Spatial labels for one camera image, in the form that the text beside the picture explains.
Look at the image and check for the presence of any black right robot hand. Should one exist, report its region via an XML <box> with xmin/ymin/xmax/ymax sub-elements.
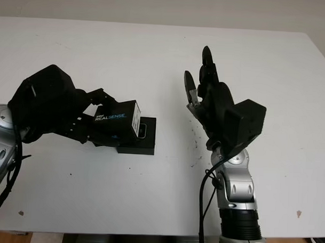
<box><xmin>181</xmin><ymin>44</ymin><xmax>238</xmax><ymax>149</ymax></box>

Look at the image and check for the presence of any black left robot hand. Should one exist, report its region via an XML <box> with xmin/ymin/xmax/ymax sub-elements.
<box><xmin>41</xmin><ymin>85</ymin><xmax>127</xmax><ymax>148</ymax></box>

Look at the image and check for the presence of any black RealSense box lid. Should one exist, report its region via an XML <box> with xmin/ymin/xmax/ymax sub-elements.
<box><xmin>91</xmin><ymin>98</ymin><xmax>142</xmax><ymax>143</ymax></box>

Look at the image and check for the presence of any small silver depth camera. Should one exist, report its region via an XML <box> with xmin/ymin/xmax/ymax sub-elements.
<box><xmin>137</xmin><ymin>123</ymin><xmax>148</xmax><ymax>140</ymax></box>

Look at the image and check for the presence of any black foam-lined box base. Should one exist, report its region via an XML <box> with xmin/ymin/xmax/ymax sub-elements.
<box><xmin>116</xmin><ymin>115</ymin><xmax>157</xmax><ymax>156</ymax></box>

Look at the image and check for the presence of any dark grey robot torso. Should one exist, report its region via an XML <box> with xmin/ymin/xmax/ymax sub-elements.
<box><xmin>61</xmin><ymin>231</ymin><xmax>220</xmax><ymax>243</ymax></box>

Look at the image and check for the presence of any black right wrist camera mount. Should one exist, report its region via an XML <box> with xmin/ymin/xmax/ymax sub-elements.
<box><xmin>221</xmin><ymin>98</ymin><xmax>268</xmax><ymax>159</ymax></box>

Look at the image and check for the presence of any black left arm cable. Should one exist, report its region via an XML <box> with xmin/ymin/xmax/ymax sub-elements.
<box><xmin>0</xmin><ymin>120</ymin><xmax>34</xmax><ymax>224</ymax></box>

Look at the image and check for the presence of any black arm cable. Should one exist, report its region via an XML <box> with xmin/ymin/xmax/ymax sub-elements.
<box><xmin>0</xmin><ymin>120</ymin><xmax>34</xmax><ymax>224</ymax></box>
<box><xmin>197</xmin><ymin>148</ymin><xmax>233</xmax><ymax>243</ymax></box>

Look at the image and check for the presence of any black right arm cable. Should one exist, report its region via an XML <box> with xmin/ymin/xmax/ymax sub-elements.
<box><xmin>197</xmin><ymin>148</ymin><xmax>233</xmax><ymax>243</ymax></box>

